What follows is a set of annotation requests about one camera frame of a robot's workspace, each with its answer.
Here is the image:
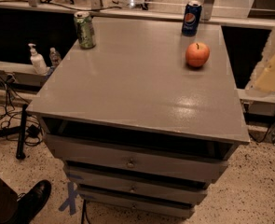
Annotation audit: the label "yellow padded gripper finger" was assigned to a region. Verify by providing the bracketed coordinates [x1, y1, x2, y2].
[245, 26, 275, 95]

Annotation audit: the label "blue pepsi can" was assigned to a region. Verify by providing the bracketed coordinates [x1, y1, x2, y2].
[182, 0, 202, 36]

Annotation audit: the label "green soda can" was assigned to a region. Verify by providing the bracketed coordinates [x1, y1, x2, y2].
[74, 11, 96, 49]

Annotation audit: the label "red orange apple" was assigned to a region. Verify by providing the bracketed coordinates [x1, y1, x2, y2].
[186, 42, 210, 68]

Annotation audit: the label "top grey drawer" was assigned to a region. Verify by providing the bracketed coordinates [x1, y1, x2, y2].
[44, 134, 228, 182]

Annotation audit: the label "grey drawer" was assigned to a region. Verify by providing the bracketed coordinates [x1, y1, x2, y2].
[44, 134, 228, 182]
[63, 164, 207, 204]
[77, 187, 195, 218]

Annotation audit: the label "grey drawer cabinet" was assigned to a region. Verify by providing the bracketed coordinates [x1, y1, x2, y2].
[26, 16, 251, 220]

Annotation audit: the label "middle grey drawer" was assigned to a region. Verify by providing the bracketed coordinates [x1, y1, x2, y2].
[63, 164, 207, 204]

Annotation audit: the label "bottom grey drawer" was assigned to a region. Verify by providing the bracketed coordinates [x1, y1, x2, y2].
[77, 187, 195, 218]

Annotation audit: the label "small clear plastic bottle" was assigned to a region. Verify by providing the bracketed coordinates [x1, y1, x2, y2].
[49, 48, 62, 67]

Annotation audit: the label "white pump dispenser bottle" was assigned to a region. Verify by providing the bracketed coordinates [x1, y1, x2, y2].
[28, 43, 48, 75]

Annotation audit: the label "black power adapter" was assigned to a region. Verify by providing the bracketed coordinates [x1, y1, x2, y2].
[26, 124, 40, 138]

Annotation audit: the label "black stand leg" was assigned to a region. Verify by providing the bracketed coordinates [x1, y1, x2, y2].
[0, 105, 27, 160]

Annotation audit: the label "black leather shoe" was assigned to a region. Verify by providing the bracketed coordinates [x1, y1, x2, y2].
[6, 179, 51, 224]

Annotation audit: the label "brown trouser leg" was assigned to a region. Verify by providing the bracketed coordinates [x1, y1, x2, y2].
[0, 178, 18, 224]

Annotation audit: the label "black floor cables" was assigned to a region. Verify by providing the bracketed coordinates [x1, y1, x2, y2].
[0, 64, 45, 147]

